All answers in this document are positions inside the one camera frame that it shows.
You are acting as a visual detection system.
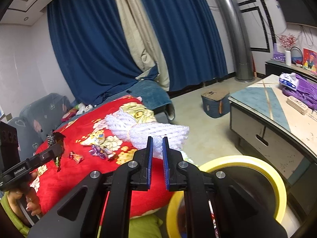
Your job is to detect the orange purple snack wrapper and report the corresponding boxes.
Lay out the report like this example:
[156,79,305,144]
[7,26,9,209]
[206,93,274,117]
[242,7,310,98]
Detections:
[69,152,84,164]

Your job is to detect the purple candy wrapper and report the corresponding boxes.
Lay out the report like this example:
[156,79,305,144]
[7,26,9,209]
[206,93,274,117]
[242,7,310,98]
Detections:
[89,145,116,161]

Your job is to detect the yellow white snack wrapper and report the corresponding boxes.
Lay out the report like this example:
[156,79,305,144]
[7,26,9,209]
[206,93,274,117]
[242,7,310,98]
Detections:
[80,133,105,146]

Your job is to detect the white foam net sleeve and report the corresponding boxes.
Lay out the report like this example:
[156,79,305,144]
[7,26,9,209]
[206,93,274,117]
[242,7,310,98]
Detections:
[105,110,190,159]

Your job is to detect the green sleeve forearm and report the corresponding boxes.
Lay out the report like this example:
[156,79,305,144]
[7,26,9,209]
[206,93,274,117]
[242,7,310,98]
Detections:
[1,192,30,237]

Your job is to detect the yellow rimmed black trash bin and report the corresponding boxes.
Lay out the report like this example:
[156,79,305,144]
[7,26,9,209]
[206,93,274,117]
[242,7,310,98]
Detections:
[165,155,287,238]

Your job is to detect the left hand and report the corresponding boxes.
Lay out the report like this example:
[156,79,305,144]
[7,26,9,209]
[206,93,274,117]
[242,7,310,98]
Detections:
[6,173,43,217]

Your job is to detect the grey patterned sofa cushion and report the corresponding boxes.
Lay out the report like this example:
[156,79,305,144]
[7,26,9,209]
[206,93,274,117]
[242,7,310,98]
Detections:
[9,93,70,160]

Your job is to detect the green trouser leg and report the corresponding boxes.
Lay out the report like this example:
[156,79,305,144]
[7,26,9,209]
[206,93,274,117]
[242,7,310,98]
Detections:
[97,214,164,238]

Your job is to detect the red floral blanket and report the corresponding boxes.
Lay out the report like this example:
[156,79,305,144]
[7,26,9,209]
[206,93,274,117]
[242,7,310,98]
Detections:
[35,95,173,218]

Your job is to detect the plush toys pile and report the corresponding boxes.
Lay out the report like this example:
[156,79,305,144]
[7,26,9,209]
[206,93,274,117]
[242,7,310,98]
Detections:
[61,103,93,123]

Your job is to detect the marble top coffee table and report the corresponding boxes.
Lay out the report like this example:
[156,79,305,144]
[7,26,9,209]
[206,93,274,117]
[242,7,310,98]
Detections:
[229,75,316,222]

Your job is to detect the blue storage stool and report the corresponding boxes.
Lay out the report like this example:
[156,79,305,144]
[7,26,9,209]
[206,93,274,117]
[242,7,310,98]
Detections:
[201,88,230,118]

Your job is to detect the beige power strip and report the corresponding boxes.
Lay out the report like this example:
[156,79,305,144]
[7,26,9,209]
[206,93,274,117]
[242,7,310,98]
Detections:
[286,96,308,115]

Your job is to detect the left blue curtain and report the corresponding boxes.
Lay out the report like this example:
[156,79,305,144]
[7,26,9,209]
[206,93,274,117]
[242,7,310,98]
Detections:
[47,0,159,106]

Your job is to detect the blue curtain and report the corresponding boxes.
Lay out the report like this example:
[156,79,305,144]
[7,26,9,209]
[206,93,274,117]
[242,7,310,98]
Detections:
[47,0,159,106]
[142,0,228,91]

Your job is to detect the purple backpack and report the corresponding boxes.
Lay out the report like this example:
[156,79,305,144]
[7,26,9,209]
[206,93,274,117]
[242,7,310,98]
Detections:
[282,74,316,110]

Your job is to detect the blue sofa throw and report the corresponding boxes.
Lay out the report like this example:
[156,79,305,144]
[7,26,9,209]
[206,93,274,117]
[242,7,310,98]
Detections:
[93,80,175,121]

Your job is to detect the tissue pack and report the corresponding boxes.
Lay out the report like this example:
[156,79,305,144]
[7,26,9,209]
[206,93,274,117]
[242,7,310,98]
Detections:
[279,73,299,91]

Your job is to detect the silver tower air conditioner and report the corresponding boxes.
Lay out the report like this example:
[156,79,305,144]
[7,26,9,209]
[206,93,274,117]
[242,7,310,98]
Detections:
[215,0,255,83]

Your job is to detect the black tv cabinet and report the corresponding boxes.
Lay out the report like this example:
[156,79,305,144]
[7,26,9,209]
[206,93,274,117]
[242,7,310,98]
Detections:
[265,60,316,83]

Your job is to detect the purple gift box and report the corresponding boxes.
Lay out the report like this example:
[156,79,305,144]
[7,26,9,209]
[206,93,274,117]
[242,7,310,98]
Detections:
[272,43,285,62]

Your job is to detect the round glass ornament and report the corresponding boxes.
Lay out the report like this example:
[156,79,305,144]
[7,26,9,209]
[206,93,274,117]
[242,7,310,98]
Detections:
[290,46,304,67]

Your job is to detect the colourful portrait painting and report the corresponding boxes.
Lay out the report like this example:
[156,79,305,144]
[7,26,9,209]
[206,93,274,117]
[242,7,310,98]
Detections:
[303,48,317,75]

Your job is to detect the white vase red flowers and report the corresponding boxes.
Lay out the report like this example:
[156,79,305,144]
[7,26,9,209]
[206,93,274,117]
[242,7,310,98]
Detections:
[279,34,297,66]

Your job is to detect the beige inner curtain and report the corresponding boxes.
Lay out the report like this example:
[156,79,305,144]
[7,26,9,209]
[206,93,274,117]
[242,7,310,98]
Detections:
[115,0,170,91]

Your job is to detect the right blue curtain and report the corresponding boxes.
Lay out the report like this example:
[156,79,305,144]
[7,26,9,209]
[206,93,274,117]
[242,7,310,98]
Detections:
[142,0,228,91]

